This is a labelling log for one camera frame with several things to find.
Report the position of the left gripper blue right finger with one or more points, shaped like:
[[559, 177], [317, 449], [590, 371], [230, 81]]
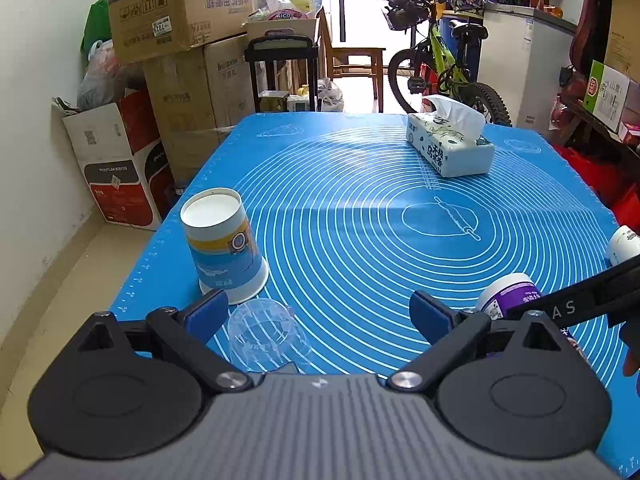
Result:
[[453, 336]]

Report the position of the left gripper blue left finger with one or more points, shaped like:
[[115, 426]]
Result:
[[181, 337]]

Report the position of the white green paper cup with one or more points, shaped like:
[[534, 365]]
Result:
[[623, 246]]

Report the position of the purple white paper cup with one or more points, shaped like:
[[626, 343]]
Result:
[[516, 290]]

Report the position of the clear plastic cup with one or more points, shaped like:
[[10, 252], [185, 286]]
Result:
[[265, 335]]

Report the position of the person's right hand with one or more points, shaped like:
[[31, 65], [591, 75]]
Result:
[[629, 334]]

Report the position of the blue silicone baking mat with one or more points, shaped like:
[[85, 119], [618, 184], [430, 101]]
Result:
[[352, 221]]

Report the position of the red white appliance box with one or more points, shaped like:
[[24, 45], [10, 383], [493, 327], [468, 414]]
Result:
[[123, 161]]

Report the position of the white tissue box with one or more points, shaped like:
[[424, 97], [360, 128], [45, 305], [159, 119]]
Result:
[[449, 136]]

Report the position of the green white carton box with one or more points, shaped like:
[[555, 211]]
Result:
[[606, 94]]

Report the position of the lower brown cardboard box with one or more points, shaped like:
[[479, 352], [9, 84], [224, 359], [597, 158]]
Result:
[[198, 96]]

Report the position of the white chest freezer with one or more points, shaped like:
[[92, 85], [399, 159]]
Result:
[[522, 58]]

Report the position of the green black bicycle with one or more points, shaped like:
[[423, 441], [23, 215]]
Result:
[[430, 68]]

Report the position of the wooden chair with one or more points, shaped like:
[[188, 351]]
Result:
[[352, 62]]

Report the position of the black metal cart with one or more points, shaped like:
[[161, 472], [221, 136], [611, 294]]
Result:
[[281, 55]]

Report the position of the large top cardboard box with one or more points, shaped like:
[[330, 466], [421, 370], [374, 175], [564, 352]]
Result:
[[143, 29]]

